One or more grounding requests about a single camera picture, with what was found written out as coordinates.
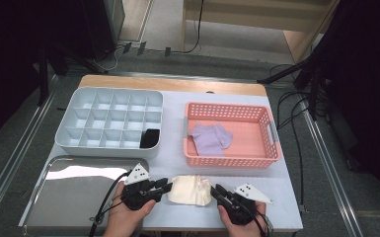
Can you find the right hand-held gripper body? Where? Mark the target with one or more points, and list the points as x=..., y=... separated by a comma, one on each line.
x=240, y=207

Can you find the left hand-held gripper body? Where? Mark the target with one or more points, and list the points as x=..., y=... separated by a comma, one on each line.
x=136, y=194

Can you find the cream sock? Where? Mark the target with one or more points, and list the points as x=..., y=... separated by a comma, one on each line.
x=205, y=186
x=184, y=191

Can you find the pink perforated basket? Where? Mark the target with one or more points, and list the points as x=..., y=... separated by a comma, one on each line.
x=230, y=161

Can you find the black sock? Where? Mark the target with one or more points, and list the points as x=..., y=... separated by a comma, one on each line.
x=149, y=138

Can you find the white divided organizer box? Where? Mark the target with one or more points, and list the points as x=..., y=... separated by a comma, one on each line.
x=108, y=113

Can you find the person's right hand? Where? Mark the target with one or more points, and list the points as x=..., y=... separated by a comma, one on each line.
x=240, y=230

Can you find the person's left hand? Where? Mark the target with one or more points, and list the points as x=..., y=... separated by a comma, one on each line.
x=125, y=217

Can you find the shiny metal tray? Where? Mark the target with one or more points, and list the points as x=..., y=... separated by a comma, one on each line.
x=72, y=204

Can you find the small black floor block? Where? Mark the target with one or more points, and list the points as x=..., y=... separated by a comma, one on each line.
x=167, y=51
x=127, y=47
x=141, y=48

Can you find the black metal stand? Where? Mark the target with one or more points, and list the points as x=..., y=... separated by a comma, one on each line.
x=42, y=72
x=314, y=85

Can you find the black cabinet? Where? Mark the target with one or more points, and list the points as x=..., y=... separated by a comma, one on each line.
x=102, y=26

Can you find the dark curtain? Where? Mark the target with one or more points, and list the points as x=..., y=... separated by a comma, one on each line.
x=368, y=82
x=13, y=65

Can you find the metal floor rail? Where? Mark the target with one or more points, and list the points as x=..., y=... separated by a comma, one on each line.
x=329, y=171
x=16, y=154

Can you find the light wooden frame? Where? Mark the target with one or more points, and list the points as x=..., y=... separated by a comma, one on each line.
x=243, y=13

